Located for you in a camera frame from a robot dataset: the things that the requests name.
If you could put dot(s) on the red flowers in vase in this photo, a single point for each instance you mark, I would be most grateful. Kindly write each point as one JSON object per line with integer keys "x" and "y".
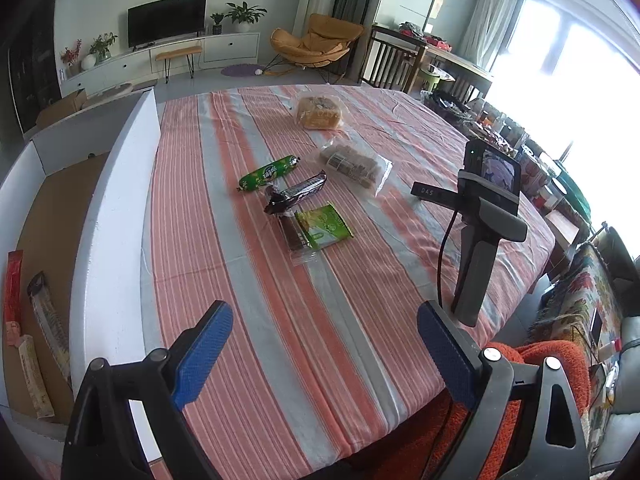
{"x": 71, "y": 57}

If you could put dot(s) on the cluster of jars and bottles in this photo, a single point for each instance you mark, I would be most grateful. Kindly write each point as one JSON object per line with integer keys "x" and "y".
{"x": 500, "y": 125}

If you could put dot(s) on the red snack packet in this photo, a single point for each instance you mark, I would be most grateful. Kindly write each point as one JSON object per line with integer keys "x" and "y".
{"x": 12, "y": 295}

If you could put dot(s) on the clear bag of brown biscuits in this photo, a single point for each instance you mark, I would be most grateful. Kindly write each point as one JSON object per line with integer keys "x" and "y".
{"x": 352, "y": 162}

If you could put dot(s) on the wooden stool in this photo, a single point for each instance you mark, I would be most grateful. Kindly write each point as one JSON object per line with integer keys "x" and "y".
{"x": 177, "y": 51}

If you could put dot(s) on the green snack packet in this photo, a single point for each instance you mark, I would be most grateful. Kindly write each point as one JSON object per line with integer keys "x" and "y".
{"x": 325, "y": 225}

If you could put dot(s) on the white television cabinet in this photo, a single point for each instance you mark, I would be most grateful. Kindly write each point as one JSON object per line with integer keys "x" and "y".
{"x": 230, "y": 47}

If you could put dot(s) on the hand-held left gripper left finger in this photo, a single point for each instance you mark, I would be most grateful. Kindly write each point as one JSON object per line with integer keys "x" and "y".
{"x": 205, "y": 350}

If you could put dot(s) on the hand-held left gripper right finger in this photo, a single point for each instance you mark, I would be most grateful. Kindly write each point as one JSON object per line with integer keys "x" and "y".
{"x": 445, "y": 355}

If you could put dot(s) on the bagged bread loaf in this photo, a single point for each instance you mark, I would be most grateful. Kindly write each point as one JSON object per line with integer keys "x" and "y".
{"x": 320, "y": 112}

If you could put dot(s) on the wooden side table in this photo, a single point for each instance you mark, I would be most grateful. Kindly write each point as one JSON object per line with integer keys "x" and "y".
{"x": 390, "y": 60}

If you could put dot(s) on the window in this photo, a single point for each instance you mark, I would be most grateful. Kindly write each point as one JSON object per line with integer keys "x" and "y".
{"x": 565, "y": 75}

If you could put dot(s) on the plant in white vase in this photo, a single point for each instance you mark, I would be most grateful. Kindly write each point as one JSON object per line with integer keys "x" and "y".
{"x": 102, "y": 47}

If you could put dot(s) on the floral sofa cover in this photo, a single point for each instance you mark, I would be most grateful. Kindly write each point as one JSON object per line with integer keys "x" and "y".
{"x": 575, "y": 305}

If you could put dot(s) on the black display cabinet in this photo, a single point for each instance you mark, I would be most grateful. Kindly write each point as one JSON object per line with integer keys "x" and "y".
{"x": 32, "y": 80}

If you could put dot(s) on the black television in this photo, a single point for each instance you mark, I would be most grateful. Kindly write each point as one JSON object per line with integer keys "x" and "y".
{"x": 167, "y": 20}

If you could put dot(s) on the brown cardboard box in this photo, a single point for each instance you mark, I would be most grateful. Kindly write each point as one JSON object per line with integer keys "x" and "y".
{"x": 62, "y": 107}

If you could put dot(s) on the dark chocolate bar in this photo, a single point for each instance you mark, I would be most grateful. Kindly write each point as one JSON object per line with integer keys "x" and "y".
{"x": 295, "y": 192}

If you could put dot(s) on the orange lounge chair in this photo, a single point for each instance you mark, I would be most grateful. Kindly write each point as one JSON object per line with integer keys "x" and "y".
{"x": 315, "y": 42}

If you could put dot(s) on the beige snack packet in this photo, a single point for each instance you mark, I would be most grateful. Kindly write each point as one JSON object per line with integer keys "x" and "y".
{"x": 36, "y": 380}

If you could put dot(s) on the striped orange grey tablecloth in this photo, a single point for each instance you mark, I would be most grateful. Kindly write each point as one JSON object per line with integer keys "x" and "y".
{"x": 350, "y": 300}

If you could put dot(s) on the long clear snack packet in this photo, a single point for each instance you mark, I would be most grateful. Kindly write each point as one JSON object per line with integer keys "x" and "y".
{"x": 50, "y": 325}

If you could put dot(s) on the small potted plant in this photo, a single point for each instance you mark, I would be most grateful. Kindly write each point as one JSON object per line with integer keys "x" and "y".
{"x": 217, "y": 22}

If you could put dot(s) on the purple rug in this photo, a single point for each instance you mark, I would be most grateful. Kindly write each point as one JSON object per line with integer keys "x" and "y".
{"x": 240, "y": 70}

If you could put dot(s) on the green sausage packet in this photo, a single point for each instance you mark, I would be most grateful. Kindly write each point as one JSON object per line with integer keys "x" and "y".
{"x": 267, "y": 174}

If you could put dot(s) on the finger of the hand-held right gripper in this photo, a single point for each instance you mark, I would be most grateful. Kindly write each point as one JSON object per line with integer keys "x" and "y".
{"x": 432, "y": 192}

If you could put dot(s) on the white curtain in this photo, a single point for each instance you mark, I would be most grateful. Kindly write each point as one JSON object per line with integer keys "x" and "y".
{"x": 487, "y": 10}

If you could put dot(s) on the brown bar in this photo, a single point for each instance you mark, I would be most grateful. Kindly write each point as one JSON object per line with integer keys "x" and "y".
{"x": 295, "y": 237}

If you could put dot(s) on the white cardboard box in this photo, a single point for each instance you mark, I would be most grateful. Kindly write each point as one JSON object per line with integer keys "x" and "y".
{"x": 115, "y": 210}

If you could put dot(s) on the wooden box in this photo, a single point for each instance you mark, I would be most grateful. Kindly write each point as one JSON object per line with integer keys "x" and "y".
{"x": 562, "y": 230}

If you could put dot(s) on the large leafy potted plant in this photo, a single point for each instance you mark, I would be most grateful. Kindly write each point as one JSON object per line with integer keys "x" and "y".
{"x": 245, "y": 15}

